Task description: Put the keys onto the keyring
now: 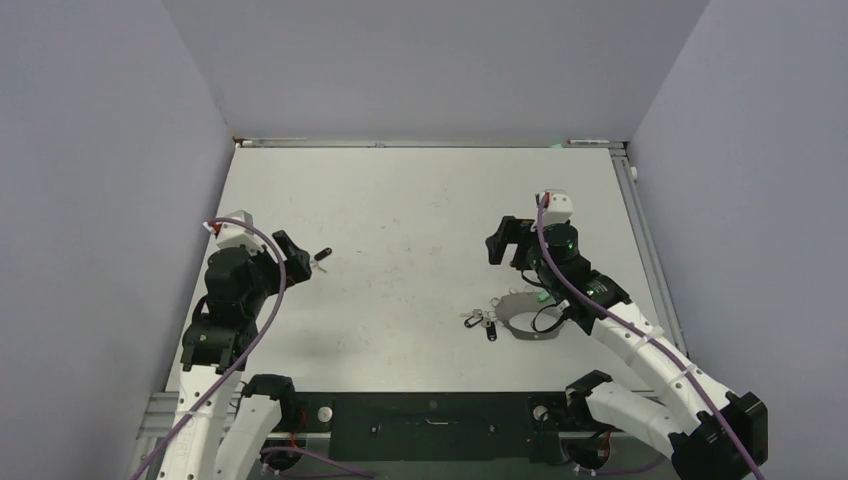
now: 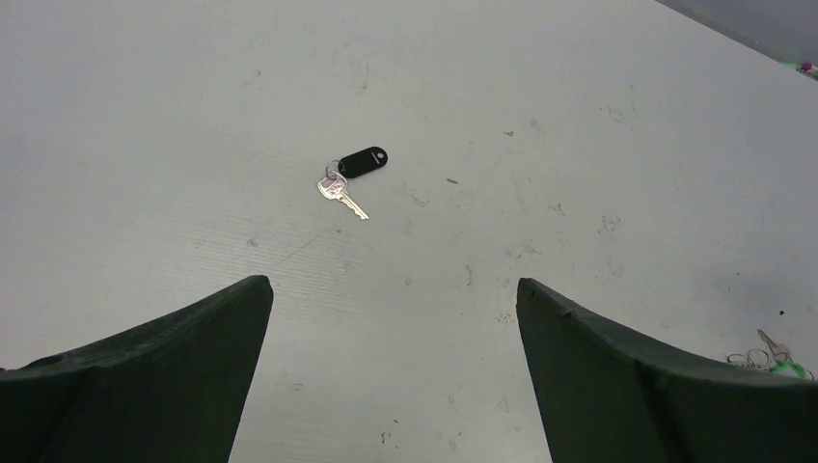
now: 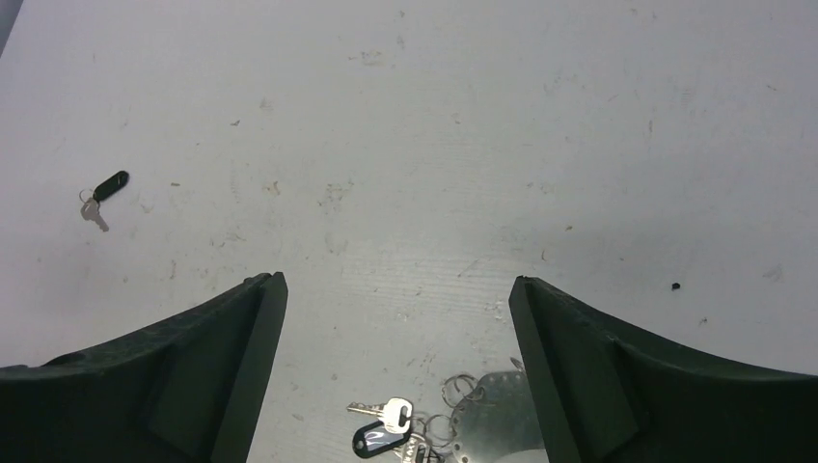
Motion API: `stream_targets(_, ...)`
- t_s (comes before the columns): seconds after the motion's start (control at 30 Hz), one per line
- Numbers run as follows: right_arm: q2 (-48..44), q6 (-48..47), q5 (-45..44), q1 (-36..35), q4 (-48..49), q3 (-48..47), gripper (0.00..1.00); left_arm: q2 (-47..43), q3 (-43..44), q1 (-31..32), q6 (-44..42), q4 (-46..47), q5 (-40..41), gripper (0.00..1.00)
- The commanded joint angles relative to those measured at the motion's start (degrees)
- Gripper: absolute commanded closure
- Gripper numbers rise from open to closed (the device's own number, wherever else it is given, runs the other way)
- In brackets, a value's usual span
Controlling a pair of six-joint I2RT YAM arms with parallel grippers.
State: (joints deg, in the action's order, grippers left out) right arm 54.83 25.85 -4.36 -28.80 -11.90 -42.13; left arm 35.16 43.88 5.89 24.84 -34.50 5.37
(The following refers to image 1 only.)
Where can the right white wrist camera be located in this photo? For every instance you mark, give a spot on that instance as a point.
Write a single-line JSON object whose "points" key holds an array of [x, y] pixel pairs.
{"points": [[554, 206]]}

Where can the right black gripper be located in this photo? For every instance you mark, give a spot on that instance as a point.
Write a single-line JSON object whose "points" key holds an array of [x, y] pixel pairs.
{"points": [[512, 230]]}

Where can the keys with black tags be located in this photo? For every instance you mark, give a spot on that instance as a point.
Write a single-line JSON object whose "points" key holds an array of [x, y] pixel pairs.
{"points": [[485, 319]]}

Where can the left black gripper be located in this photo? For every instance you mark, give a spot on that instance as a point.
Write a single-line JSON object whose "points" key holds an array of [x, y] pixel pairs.
{"points": [[295, 267]]}

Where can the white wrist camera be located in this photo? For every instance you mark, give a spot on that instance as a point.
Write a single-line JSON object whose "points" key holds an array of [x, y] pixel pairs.
{"points": [[554, 206], [228, 235]]}

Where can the green key tag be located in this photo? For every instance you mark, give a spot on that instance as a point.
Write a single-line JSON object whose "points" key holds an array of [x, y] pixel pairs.
{"points": [[543, 296]]}

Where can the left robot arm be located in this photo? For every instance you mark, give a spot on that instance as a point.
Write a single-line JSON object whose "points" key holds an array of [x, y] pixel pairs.
{"points": [[240, 276]]}

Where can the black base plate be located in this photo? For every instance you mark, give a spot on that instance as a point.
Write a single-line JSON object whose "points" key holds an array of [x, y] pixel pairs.
{"points": [[459, 426]]}

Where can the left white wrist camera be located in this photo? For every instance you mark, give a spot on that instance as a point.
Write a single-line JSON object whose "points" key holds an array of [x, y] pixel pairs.
{"points": [[228, 235]]}

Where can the red white marker pen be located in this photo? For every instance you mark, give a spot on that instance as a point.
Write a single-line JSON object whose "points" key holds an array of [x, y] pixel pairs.
{"points": [[589, 142]]}

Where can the aluminium rail frame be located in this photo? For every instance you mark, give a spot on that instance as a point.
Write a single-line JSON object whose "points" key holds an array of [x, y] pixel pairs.
{"points": [[626, 175]]}

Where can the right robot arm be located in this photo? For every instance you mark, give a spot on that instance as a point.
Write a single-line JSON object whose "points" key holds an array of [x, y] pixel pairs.
{"points": [[704, 428]]}

